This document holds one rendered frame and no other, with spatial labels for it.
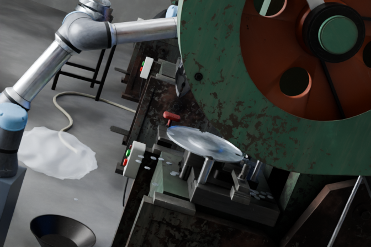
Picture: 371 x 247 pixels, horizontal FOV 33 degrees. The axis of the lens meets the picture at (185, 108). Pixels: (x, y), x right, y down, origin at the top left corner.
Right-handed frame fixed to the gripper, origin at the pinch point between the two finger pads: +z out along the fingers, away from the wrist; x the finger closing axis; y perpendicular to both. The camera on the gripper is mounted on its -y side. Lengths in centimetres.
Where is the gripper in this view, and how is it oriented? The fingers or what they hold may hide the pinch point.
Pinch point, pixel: (180, 95)
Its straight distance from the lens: 255.2
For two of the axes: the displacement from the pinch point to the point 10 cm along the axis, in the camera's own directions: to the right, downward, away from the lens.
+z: -3.3, 9.1, 2.4
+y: -0.5, -2.7, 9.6
